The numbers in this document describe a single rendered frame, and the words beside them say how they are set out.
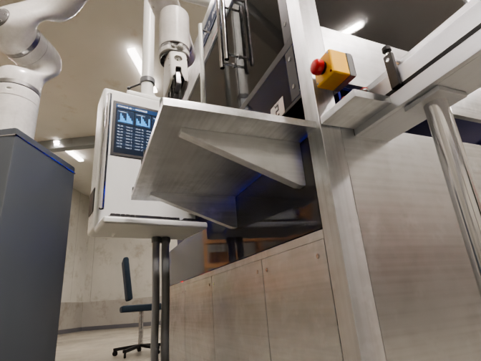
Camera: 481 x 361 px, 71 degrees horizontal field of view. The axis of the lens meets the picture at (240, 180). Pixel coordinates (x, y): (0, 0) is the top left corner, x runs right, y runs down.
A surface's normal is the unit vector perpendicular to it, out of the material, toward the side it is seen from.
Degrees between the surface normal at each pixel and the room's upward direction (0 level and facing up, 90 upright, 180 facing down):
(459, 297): 90
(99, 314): 90
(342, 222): 90
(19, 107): 90
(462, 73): 180
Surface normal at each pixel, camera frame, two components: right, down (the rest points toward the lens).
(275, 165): 0.38, -0.35
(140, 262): -0.08, -0.34
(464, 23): -0.92, -0.07
